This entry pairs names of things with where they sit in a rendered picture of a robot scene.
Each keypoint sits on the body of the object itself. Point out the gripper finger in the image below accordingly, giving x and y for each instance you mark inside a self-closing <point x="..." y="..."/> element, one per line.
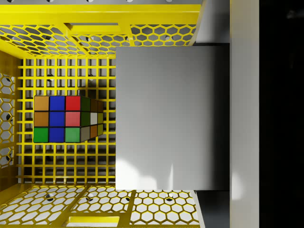
<point x="216" y="209"/>
<point x="216" y="23"/>

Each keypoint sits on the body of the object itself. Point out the grey cube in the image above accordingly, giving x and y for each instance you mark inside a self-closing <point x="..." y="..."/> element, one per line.
<point x="166" y="114"/>

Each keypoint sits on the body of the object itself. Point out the yellow basket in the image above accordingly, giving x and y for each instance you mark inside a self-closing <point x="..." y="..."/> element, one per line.
<point x="71" y="164"/>

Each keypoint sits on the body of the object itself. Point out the puzzle cube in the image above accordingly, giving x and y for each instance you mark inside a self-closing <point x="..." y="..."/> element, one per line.
<point x="57" y="118"/>

